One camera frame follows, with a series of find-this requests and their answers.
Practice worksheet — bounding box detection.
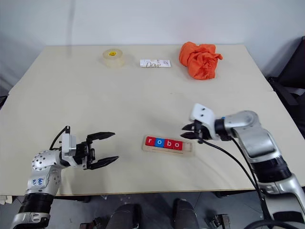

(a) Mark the clear tape roll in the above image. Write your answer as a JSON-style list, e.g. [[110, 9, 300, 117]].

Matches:
[[99, 48, 126, 70]]

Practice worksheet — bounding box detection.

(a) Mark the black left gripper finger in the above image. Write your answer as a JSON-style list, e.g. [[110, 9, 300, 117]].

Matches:
[[87, 131, 116, 144], [88, 156, 120, 171]]

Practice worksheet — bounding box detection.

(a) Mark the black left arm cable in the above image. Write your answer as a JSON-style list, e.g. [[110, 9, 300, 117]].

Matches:
[[50, 125, 72, 151]]

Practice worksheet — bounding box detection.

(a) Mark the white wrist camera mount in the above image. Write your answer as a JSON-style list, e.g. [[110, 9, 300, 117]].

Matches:
[[61, 133, 83, 167], [189, 103, 219, 140]]

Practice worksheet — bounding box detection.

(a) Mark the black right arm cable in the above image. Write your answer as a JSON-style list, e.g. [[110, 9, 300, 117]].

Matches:
[[228, 136, 265, 200], [198, 140, 274, 229]]

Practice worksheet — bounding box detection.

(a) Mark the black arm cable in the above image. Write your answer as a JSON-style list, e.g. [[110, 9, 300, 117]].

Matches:
[[50, 125, 72, 151], [198, 140, 274, 229], [228, 136, 265, 200]]

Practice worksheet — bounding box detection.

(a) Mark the crumpled orange cloth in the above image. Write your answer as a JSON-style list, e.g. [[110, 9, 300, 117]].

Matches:
[[178, 41, 224, 81]]

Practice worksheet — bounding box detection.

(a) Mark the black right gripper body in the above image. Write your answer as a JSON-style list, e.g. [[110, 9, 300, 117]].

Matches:
[[194, 120, 214, 144]]

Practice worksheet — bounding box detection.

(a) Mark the white Dove soap box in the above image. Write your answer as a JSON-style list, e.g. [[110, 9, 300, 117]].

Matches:
[[139, 58, 172, 69]]

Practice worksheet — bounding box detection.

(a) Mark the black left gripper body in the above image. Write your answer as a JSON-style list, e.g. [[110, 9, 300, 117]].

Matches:
[[76, 140, 97, 171]]

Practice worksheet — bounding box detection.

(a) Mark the wooden letter tray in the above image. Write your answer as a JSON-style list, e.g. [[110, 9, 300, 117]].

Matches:
[[142, 135, 196, 157]]

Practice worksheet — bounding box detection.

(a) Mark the dark rounded shape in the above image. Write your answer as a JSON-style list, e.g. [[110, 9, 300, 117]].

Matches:
[[107, 203, 144, 229], [172, 198, 200, 229]]

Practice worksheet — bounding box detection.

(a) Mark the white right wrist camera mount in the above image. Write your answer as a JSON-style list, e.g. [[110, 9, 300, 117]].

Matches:
[[189, 103, 219, 140]]

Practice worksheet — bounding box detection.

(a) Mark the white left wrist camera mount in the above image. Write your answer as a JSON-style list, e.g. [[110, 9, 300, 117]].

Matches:
[[61, 133, 83, 167]]

